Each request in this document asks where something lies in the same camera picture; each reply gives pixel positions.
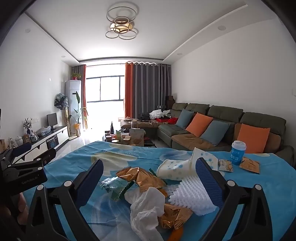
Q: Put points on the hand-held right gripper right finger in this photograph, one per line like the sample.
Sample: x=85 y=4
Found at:
x=208 y=180

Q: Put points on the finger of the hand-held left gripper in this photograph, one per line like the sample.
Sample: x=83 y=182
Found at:
x=22 y=149
x=49 y=155

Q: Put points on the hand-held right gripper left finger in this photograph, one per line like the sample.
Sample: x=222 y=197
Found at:
x=91 y=183

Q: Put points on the white foam fruit net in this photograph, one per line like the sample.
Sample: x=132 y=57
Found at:
x=189 y=194

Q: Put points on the green clear snack wrapper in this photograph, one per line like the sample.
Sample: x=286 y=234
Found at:
x=115 y=187

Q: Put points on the gold snack wrapper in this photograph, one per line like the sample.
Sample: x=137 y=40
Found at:
x=141 y=178
x=172 y=215

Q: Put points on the white tissue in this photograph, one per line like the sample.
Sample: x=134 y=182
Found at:
x=143 y=208

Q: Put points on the person's left hand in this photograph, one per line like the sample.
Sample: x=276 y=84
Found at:
x=22 y=202

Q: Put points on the clear glass ornament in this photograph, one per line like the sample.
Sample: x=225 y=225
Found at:
x=12 y=143

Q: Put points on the blue and white ceramic jar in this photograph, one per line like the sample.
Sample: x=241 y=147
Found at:
x=34 y=137

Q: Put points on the carved bamboo ornament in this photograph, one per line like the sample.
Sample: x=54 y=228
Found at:
x=2 y=146

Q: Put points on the white and black cabinet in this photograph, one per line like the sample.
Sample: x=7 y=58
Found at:
x=60 y=136

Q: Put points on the white cracker packet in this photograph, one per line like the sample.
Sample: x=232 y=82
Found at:
x=225 y=165

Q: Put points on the plant in blue vase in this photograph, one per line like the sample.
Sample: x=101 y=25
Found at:
x=27 y=125

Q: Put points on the clear plastic bag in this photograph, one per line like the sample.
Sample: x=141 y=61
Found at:
x=43 y=131

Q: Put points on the white dotted paper cup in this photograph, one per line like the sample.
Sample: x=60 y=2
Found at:
x=201 y=154
x=173 y=169

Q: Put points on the black monitor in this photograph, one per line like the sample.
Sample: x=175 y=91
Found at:
x=51 y=119

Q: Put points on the tall leafy potted plant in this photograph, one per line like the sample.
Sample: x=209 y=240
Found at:
x=77 y=128

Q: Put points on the blue cup with white lid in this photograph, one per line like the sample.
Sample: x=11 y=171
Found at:
x=239 y=154

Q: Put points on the orange snack packet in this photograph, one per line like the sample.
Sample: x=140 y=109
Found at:
x=249 y=165

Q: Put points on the large blue cushion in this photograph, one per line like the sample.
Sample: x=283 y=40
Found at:
x=215 y=133

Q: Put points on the dark coffee table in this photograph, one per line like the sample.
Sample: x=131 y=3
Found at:
x=124 y=141

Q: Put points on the small green wrapper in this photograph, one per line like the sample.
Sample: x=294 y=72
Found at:
x=153 y=172

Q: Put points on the standing fan with patterned cover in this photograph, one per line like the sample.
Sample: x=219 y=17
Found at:
x=60 y=100

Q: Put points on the orange cushion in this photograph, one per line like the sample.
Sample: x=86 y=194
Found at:
x=198 y=125
x=253 y=139

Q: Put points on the black cone ornament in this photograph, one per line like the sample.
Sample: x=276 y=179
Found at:
x=112 y=128

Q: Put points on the white standing air conditioner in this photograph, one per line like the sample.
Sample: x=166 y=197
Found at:
x=72 y=97

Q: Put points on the printed paper bag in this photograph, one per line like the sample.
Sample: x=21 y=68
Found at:
x=137 y=136

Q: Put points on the small blue cushion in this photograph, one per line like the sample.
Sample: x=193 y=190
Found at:
x=184 y=118

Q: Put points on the red cloth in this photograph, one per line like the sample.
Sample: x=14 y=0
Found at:
x=170 y=121

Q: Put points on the orange and grey curtain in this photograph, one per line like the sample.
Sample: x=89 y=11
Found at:
x=82 y=92
x=143 y=92

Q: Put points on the green sofa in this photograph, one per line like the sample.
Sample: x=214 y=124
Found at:
x=261 y=118

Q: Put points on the pile of white clothes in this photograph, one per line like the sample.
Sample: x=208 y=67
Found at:
x=159 y=114

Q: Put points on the small potted plant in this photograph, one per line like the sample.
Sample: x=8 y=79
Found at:
x=75 y=76

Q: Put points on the brown cardboard boxes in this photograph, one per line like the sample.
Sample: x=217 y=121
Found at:
x=171 y=102

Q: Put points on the window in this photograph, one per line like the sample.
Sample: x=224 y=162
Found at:
x=108 y=88

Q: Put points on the picture frame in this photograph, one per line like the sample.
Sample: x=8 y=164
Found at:
x=27 y=139

